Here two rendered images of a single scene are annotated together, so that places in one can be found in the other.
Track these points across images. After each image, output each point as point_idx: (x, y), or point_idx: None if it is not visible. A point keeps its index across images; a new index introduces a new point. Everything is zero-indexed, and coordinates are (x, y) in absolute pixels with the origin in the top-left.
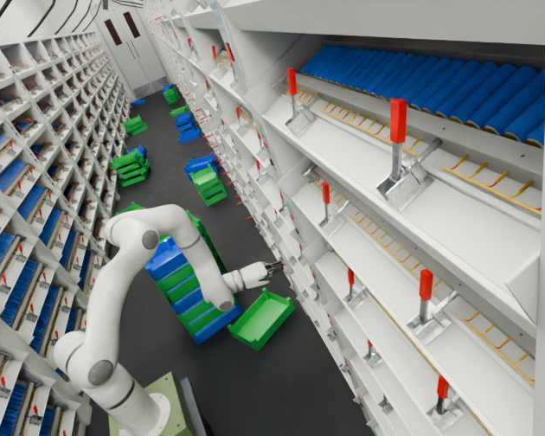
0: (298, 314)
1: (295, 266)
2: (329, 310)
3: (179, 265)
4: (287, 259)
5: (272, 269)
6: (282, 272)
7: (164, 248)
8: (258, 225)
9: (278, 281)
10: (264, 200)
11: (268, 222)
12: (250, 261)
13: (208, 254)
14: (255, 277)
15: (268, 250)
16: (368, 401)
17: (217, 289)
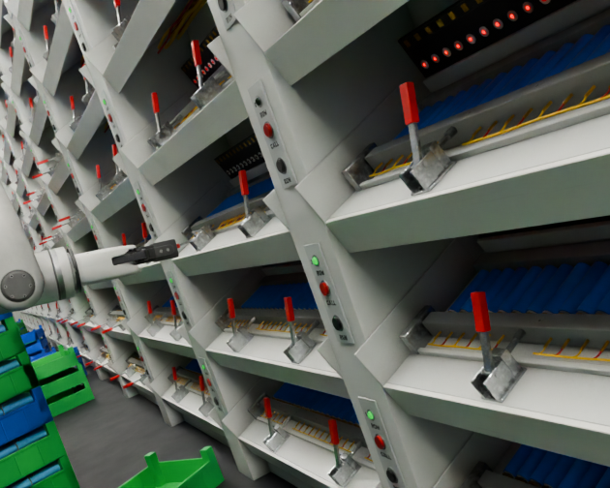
0: (230, 485)
1: (205, 247)
2: (250, 25)
3: None
4: (189, 255)
5: (150, 246)
6: (198, 445)
7: None
8: (147, 371)
9: (189, 458)
10: (138, 146)
11: (149, 205)
12: (127, 453)
13: None
14: (106, 250)
15: (170, 429)
16: (400, 381)
17: None
